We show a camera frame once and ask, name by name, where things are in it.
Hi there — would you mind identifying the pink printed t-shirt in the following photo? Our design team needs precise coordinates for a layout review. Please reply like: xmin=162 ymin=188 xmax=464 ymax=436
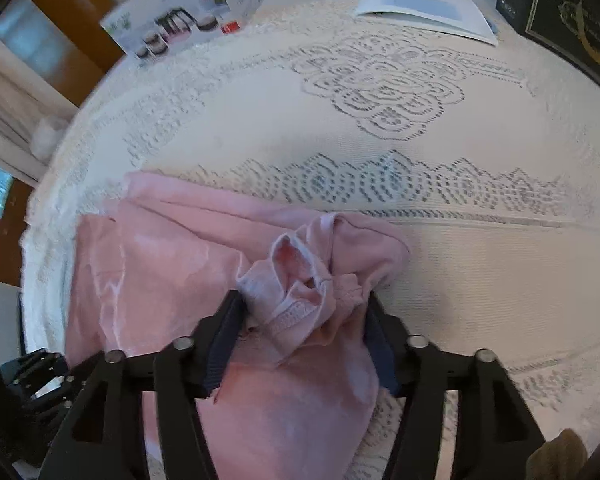
xmin=65 ymin=172 xmax=408 ymax=479

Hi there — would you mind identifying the white lace tablecloth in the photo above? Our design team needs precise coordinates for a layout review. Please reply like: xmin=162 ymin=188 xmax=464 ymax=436
xmin=22 ymin=0 xmax=600 ymax=479

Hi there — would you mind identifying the brown cloth at corner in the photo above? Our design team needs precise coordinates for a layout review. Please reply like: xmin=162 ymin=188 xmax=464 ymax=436
xmin=526 ymin=428 xmax=588 ymax=480

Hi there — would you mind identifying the white blue paper booklet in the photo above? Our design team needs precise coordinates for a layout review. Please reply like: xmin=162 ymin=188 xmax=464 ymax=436
xmin=355 ymin=0 xmax=498 ymax=47

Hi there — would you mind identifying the tea set product box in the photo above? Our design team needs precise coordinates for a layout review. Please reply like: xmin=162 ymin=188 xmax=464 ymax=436
xmin=100 ymin=0 xmax=263 ymax=65

